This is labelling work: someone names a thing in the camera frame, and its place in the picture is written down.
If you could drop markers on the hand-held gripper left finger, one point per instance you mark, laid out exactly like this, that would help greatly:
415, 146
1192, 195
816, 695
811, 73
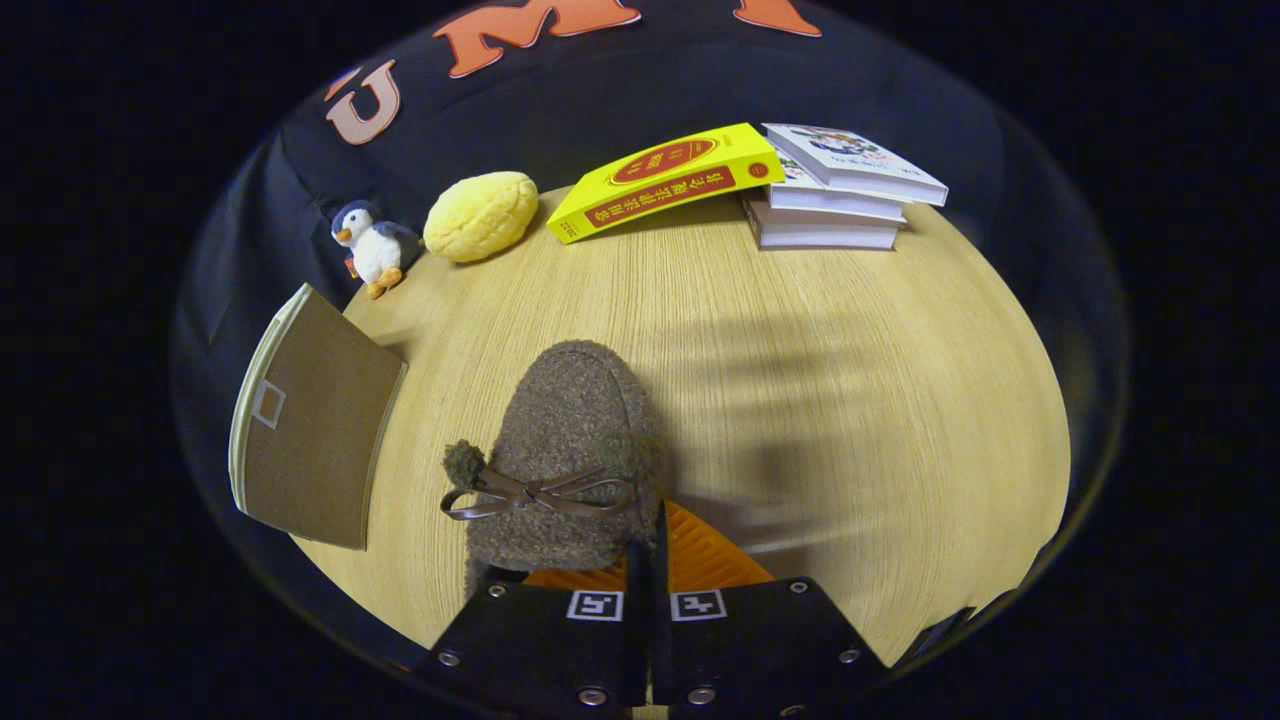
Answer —
540, 650

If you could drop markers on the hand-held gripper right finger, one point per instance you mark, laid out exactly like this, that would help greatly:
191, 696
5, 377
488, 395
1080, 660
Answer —
760, 650

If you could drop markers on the brown fuzzy shoe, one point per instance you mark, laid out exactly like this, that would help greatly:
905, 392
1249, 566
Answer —
565, 430

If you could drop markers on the brown fabric storage box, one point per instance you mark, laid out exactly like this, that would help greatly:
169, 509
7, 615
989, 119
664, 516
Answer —
315, 430

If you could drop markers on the pale brown book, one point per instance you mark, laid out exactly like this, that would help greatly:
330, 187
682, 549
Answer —
820, 236

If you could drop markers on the penguin plush toy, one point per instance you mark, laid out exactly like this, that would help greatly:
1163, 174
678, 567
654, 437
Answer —
375, 250

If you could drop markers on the yellow bun plush toy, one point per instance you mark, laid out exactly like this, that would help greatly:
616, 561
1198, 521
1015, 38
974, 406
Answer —
480, 215

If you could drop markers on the yellow book with red label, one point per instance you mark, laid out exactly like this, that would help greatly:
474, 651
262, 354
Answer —
665, 180

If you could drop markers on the white illustrated book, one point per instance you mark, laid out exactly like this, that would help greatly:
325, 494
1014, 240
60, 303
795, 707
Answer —
860, 160

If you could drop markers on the black backdrop cloth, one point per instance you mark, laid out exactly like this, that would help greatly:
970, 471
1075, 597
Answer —
600, 90

